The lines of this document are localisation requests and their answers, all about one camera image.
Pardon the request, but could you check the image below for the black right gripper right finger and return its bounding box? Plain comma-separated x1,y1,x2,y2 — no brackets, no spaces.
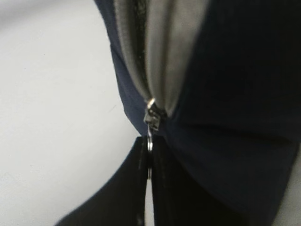
151,137,248,226

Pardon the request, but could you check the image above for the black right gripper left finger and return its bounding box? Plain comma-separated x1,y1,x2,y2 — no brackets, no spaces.
57,137,149,226

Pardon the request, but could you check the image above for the navy white lunch bag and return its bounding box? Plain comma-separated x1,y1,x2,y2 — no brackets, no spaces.
96,0,301,226

